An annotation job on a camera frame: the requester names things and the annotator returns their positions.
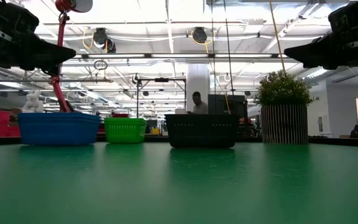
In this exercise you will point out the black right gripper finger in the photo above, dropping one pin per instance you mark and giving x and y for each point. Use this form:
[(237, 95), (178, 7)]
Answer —
[(315, 53)]

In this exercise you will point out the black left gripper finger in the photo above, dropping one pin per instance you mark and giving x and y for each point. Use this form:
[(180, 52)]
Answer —
[(45, 54)]

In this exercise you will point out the blue plastic basket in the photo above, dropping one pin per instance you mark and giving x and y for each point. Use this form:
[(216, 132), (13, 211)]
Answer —
[(57, 133), (57, 114)]

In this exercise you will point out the red desk lamp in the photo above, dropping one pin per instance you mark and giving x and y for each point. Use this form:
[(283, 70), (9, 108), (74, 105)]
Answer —
[(60, 87)]

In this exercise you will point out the white figurine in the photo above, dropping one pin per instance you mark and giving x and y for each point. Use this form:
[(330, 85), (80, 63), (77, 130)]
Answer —
[(33, 102)]

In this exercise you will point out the potted plant striped pot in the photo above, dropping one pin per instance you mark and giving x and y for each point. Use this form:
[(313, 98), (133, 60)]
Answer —
[(284, 124)]

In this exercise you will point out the red box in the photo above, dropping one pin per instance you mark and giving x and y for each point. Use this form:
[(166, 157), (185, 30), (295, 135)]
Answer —
[(3, 124)]

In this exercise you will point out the black cabinet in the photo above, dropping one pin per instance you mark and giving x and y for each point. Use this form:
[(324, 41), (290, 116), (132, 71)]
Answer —
[(228, 105)]

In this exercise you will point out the person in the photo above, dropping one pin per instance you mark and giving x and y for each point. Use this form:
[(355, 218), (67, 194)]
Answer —
[(199, 105)]

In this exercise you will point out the black gantry frame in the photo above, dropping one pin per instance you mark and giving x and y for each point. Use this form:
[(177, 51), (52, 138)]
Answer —
[(162, 80)]

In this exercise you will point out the black table frame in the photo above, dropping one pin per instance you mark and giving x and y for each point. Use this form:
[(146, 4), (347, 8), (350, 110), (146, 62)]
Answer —
[(155, 140)]

